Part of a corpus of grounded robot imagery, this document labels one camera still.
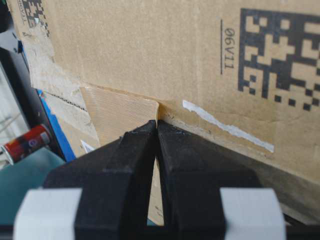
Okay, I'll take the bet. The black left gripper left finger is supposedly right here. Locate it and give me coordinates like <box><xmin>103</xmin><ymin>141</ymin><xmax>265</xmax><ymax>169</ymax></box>
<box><xmin>43</xmin><ymin>120</ymin><xmax>157</xmax><ymax>240</ymax></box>

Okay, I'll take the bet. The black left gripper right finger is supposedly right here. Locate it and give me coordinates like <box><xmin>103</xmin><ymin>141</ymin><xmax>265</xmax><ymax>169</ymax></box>
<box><xmin>157</xmin><ymin>120</ymin><xmax>262</xmax><ymax>240</ymax></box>

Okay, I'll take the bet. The brown packing tape strip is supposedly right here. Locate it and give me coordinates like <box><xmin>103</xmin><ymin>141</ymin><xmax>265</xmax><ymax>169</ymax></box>
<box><xmin>80</xmin><ymin>86</ymin><xmax>160</xmax><ymax>146</ymax></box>

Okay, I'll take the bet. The blue board behind box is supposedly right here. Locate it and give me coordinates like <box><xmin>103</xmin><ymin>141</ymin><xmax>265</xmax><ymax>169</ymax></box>
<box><xmin>17</xmin><ymin>42</ymin><xmax>76</xmax><ymax>162</ymax></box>

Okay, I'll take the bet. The brown cardboard box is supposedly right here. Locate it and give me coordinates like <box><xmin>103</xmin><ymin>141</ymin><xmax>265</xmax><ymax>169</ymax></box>
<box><xmin>6</xmin><ymin>0</ymin><xmax>320</xmax><ymax>224</ymax></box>

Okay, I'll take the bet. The red spray can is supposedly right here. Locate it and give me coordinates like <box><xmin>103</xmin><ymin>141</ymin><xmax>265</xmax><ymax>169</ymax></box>
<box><xmin>0</xmin><ymin>124</ymin><xmax>53</xmax><ymax>166</ymax></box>

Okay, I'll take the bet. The black metal frame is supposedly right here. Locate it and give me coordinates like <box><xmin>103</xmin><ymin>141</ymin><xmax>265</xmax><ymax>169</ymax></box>
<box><xmin>0</xmin><ymin>30</ymin><xmax>65</xmax><ymax>161</ymax></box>

